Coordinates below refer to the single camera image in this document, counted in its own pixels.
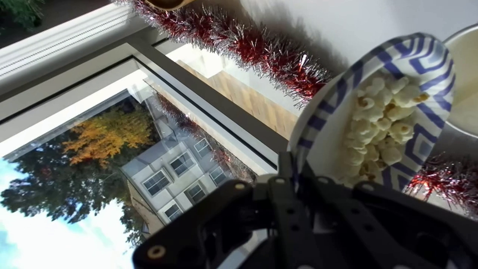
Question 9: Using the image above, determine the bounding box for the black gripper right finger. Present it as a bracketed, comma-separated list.
[296, 167, 478, 269]

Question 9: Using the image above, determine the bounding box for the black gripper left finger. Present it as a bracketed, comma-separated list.
[132, 152, 305, 269]

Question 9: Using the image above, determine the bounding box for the white popcorn heap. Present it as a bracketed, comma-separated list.
[342, 72, 430, 184]

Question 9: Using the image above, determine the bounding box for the blue patterned paper plate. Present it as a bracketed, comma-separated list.
[289, 32, 457, 193]

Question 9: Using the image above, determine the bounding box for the pale paper cup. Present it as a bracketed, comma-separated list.
[442, 25, 478, 140]

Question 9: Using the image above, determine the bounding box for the white building outside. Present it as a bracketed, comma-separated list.
[121, 95, 256, 237]

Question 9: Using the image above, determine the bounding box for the yellow autumn tree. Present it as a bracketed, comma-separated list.
[61, 107, 156, 170]

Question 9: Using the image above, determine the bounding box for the red tinsel garland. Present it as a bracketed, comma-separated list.
[117, 0, 478, 216]

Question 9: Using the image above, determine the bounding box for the large wooden bowl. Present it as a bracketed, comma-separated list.
[144, 0, 193, 13]

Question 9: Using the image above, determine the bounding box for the grey window frame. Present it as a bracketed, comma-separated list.
[0, 2, 300, 177]

